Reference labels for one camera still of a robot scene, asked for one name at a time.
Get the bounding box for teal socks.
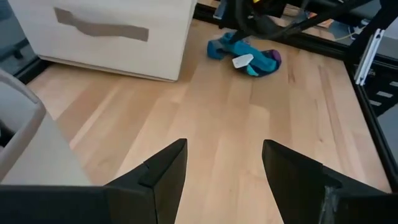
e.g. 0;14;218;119
206;31;282;78

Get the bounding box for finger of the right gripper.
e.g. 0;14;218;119
229;28;253;45

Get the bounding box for yellow cable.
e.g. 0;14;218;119
335;26;359;42

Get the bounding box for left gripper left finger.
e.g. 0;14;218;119
104;138;188;224

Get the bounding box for beige fabric bin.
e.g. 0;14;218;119
0;68;92;187
7;0;199;83

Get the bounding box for white metal bracket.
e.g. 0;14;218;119
353;28;387;86

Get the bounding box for white paper tag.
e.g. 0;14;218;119
231;53;255;70

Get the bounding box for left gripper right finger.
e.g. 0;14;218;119
262;139;343;224

